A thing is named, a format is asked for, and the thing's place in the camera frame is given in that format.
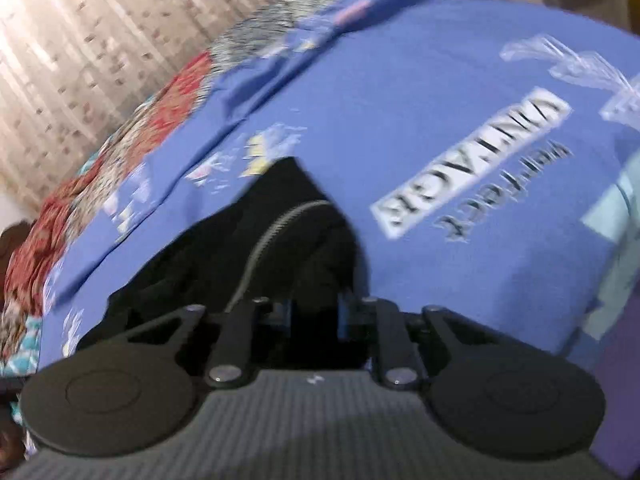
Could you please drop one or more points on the light teal cloth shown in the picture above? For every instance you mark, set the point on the light teal cloth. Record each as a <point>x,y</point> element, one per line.
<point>615,220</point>

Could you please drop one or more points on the carved wooden headboard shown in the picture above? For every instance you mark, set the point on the carved wooden headboard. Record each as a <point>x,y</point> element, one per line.
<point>15,240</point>

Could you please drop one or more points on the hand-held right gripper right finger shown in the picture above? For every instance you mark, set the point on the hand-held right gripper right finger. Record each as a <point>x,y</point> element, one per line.
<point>347,317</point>

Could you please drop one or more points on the blue printed bedsheet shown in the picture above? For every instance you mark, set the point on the blue printed bedsheet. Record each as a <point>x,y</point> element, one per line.
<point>425,135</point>

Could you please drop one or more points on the teal patterned cloth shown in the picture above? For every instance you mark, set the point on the teal patterned cloth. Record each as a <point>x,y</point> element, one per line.
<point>20,350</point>

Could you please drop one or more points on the purple clothing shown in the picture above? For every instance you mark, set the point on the purple clothing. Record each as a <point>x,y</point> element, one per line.
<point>625,385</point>

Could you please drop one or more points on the beige leaf-patterned curtain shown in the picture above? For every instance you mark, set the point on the beige leaf-patterned curtain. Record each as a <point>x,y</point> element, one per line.
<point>100,60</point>

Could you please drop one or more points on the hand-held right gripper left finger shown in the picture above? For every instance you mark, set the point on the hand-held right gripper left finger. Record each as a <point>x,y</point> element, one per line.
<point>282,317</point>

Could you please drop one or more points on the black pants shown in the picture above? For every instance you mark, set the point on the black pants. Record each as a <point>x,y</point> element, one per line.
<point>200,260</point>

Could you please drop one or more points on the red patchwork quilt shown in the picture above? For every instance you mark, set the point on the red patchwork quilt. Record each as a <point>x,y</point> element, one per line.
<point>50,240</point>

